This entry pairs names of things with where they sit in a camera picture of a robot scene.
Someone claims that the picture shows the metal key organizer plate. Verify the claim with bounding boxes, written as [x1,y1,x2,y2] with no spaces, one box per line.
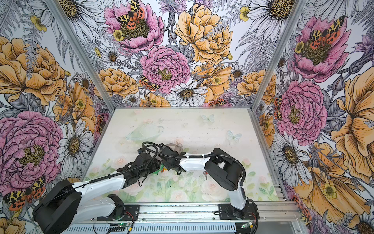
[166,143,184,154]

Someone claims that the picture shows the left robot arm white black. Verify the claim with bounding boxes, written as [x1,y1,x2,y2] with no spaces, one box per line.
[33,153,161,234]

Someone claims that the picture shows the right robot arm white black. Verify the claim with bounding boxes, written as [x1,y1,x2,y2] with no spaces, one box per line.
[158,144,260,220]

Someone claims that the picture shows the green key tag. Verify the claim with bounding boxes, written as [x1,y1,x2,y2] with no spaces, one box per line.
[153,168,164,175]

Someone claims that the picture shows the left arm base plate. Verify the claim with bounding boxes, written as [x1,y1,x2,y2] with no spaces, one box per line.
[96,204,140,221]

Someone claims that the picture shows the white vented cable duct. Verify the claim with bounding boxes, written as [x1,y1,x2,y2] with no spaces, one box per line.
[64,222,237,234]

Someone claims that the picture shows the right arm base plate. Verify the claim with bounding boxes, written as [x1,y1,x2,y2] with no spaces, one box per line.
[215,203,260,220]

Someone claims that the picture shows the aluminium front rail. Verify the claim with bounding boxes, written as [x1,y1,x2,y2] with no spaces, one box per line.
[132,201,302,223]

